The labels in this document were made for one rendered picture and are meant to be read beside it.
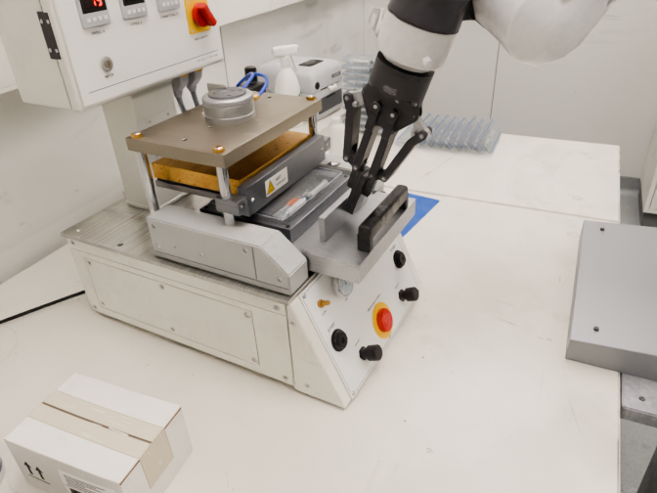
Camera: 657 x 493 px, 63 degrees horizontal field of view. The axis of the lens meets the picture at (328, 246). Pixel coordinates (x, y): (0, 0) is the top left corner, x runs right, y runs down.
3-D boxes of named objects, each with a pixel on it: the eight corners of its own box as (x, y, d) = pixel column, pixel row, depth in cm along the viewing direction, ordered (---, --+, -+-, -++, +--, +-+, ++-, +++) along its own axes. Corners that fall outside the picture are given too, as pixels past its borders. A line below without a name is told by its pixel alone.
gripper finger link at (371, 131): (382, 106, 68) (372, 100, 68) (355, 175, 75) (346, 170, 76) (394, 97, 71) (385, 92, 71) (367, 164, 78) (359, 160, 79)
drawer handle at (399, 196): (357, 249, 75) (356, 225, 73) (396, 204, 86) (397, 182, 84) (370, 253, 74) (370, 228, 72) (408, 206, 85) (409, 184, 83)
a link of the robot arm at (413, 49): (444, 39, 58) (425, 85, 61) (476, 20, 67) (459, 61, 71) (347, -6, 61) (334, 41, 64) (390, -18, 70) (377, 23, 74)
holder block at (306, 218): (201, 222, 84) (198, 207, 82) (271, 173, 98) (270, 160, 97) (291, 245, 77) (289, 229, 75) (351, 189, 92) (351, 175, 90)
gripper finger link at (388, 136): (400, 100, 71) (410, 104, 70) (375, 169, 78) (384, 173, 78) (387, 109, 68) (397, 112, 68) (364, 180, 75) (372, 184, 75)
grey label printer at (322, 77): (257, 115, 184) (251, 65, 176) (289, 100, 199) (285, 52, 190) (318, 124, 173) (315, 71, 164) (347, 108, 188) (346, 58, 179)
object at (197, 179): (155, 186, 84) (142, 128, 79) (239, 139, 101) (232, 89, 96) (244, 205, 77) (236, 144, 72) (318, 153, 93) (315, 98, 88)
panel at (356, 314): (351, 399, 80) (297, 295, 74) (419, 291, 102) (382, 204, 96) (362, 400, 78) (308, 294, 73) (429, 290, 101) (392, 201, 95)
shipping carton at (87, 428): (23, 481, 71) (-2, 436, 66) (97, 411, 80) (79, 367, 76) (131, 537, 64) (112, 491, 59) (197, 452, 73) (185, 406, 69)
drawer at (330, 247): (193, 244, 86) (184, 200, 82) (269, 189, 102) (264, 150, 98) (359, 289, 73) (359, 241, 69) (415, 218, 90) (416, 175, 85)
